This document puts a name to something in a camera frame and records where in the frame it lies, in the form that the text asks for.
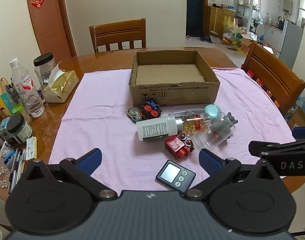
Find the glass dish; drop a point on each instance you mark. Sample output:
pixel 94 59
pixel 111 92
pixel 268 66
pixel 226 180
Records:
pixel 1 176

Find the dark slippers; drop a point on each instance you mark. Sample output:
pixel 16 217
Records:
pixel 206 39

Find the clear jar with black lid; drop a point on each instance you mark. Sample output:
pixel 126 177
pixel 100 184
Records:
pixel 43 60

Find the grey elephant toy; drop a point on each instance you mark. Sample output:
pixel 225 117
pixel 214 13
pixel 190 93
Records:
pixel 220 127

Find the clear water bottle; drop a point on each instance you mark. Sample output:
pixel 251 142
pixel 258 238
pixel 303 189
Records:
pixel 25 90

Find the gold tissue box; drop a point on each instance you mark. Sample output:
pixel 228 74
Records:
pixel 60 87

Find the row of pens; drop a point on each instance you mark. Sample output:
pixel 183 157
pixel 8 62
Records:
pixel 16 170

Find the pile of yellow bags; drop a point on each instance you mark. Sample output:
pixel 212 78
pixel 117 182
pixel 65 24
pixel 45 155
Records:
pixel 230 27

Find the capsule bottle with silver cap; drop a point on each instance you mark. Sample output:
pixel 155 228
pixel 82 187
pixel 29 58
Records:
pixel 195 123

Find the dark jar with black lid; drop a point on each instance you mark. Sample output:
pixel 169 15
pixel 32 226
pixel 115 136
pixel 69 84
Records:
pixel 17 130

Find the wall water heater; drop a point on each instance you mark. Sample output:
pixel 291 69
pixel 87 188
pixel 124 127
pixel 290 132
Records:
pixel 287 5

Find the wooden cabinet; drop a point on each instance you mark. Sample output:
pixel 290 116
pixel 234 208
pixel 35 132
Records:
pixel 217 20

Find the teal egg-shaped case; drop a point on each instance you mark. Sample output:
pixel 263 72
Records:
pixel 213 110

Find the white plastic bottle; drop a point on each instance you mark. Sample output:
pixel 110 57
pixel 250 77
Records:
pixel 155 128

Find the red toy train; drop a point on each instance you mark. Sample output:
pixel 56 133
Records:
pixel 173 146

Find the wooden chair with red boxes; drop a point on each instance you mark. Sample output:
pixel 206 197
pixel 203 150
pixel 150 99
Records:
pixel 270 70

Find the black toy train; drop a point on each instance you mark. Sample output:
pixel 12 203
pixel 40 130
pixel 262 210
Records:
pixel 150 110

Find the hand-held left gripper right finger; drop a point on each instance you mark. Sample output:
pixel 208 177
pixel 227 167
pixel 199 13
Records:
pixel 210 161

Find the clear plastic jar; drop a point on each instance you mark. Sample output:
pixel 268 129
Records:
pixel 205 142

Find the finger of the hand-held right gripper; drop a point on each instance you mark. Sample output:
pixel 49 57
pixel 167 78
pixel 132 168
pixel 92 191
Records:
pixel 303 132
pixel 267 147

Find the grey refrigerator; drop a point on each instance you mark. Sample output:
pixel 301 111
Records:
pixel 290 42

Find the clear correction tape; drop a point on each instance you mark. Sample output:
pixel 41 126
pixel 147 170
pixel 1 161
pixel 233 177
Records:
pixel 133 112

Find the clear pencil lead case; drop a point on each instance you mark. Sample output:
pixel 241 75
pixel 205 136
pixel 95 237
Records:
pixel 187 111

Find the pink cloth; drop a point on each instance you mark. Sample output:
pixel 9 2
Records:
pixel 97 120

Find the white paper packet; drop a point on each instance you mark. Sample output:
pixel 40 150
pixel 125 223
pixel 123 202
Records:
pixel 31 147

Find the pen holder with pens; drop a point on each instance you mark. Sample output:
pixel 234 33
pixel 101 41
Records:
pixel 11 92

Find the wooden door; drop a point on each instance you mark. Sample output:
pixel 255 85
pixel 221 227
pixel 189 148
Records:
pixel 50 25

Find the green capped bottle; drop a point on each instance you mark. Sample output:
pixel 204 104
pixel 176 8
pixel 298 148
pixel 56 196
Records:
pixel 20 110

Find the black digital timer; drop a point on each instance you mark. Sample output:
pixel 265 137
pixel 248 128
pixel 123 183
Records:
pixel 170 172

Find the brown cardboard box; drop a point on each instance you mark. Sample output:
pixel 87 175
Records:
pixel 172 95

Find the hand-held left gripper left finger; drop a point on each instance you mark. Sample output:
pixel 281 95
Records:
pixel 91 160

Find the teal carton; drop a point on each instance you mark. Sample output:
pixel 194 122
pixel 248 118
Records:
pixel 6 102

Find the open floor cardboard box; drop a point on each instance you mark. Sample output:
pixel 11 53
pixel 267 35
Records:
pixel 247 42

